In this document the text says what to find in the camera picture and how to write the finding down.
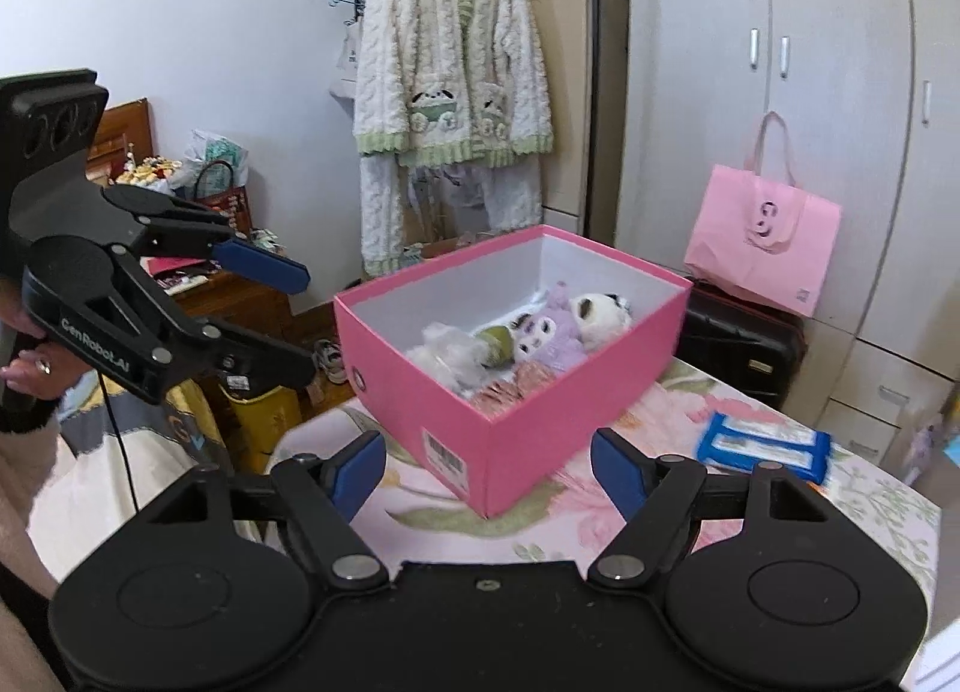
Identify white brown plush toy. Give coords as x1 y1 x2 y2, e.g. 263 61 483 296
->
571 294 633 353

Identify purple plush toy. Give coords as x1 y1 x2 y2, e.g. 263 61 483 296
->
509 282 587 374

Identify grey wardrobe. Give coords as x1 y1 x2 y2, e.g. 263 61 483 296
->
617 0 958 460

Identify blue white tissue pack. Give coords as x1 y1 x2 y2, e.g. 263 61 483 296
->
697 413 833 486

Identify white fluffy pants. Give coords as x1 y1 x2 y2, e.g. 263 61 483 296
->
359 155 542 278

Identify person's left hand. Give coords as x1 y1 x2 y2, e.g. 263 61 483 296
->
2 279 89 399

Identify black suitcase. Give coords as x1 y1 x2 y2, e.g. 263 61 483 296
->
675 281 807 410

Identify sandals on floor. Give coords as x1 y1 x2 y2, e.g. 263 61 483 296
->
313 338 348 385

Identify white fluffy cloth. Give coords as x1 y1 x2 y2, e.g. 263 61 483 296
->
405 321 490 393

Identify pink tote bag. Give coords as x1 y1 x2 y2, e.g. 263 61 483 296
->
683 110 843 318

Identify wooden side cabinet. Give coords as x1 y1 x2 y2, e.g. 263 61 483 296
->
85 97 303 356

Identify pink floral cloth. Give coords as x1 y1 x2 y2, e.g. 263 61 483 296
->
470 362 556 417

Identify white green knitted cardigan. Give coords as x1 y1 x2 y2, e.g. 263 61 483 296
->
353 0 553 169

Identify black clothes rack pole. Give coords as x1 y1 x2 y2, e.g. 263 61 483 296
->
583 0 630 245

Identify pink cardboard box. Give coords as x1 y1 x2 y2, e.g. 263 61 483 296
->
335 226 692 518

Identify green plush ball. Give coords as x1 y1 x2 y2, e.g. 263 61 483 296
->
473 325 514 371

